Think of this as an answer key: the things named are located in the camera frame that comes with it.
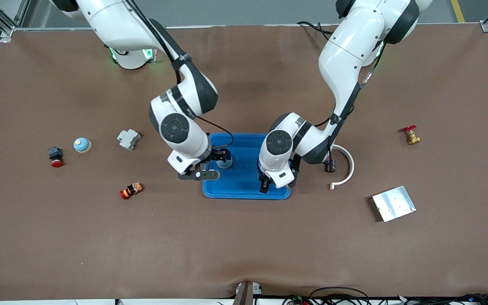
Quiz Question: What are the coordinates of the white curved plastic bracket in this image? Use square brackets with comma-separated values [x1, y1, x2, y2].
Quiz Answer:
[330, 144, 355, 190]

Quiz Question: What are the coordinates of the brass valve with red handle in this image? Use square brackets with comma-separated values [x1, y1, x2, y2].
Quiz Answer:
[402, 125, 421, 146]

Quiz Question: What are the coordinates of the white circuit breaker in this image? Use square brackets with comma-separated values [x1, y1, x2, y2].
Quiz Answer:
[117, 129, 141, 151]

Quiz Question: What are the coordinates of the silver metal plate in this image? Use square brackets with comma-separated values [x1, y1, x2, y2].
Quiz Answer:
[369, 186, 417, 222]

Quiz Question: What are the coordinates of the grey metal table clamp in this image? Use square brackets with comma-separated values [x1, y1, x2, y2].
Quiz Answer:
[233, 281, 263, 305]

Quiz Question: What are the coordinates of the black looped cable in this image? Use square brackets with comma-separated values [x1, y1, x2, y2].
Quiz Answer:
[309, 287, 370, 305]

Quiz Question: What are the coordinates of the red push button black base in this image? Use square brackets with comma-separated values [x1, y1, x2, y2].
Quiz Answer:
[48, 147, 64, 168]

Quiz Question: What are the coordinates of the blue plastic tray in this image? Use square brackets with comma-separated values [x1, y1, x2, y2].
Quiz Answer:
[202, 133, 291, 200]

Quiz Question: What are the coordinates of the black cable bundle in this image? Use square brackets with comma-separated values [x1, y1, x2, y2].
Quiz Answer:
[396, 293, 488, 305]

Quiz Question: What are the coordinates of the red yellow emergency stop button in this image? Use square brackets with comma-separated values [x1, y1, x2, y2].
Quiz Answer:
[119, 183, 144, 200]

